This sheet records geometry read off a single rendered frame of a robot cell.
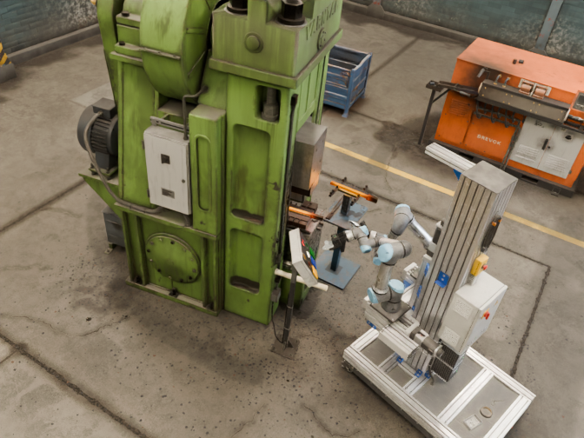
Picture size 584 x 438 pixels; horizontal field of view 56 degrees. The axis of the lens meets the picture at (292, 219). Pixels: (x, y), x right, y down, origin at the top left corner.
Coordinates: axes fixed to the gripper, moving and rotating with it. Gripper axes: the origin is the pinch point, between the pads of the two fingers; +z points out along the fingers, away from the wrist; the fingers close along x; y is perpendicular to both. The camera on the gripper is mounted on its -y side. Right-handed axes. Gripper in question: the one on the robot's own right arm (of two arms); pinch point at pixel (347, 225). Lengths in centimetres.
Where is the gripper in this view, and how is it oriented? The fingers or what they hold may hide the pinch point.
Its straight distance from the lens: 442.7
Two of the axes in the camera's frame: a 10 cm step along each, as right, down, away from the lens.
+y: -0.8, 7.7, 6.4
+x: 3.5, -5.8, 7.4
